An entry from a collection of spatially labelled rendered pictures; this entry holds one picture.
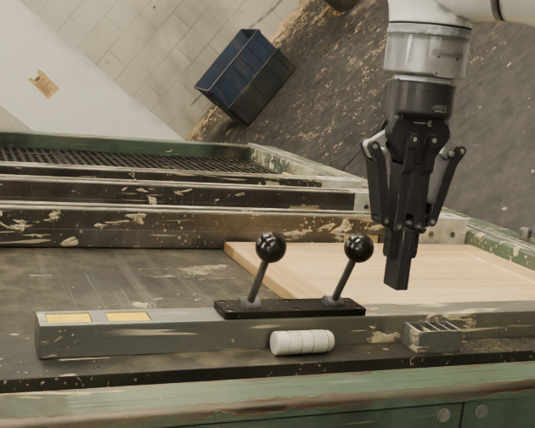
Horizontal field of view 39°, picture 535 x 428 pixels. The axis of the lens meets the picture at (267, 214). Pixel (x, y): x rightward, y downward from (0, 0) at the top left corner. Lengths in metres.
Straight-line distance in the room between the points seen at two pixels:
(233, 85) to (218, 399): 5.09
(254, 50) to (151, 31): 1.19
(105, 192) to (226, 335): 0.79
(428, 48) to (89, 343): 0.50
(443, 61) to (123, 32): 5.86
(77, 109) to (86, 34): 1.46
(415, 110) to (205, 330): 0.37
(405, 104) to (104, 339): 0.44
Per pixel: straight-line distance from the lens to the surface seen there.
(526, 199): 3.17
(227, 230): 1.46
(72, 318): 0.93
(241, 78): 5.77
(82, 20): 6.57
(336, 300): 1.02
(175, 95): 6.74
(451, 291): 1.32
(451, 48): 0.84
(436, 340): 1.06
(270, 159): 2.74
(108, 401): 0.70
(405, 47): 0.84
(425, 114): 0.84
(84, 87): 5.21
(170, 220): 1.43
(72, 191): 1.68
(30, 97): 5.20
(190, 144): 2.85
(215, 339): 0.96
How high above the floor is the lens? 1.93
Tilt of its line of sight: 25 degrees down
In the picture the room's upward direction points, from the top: 50 degrees counter-clockwise
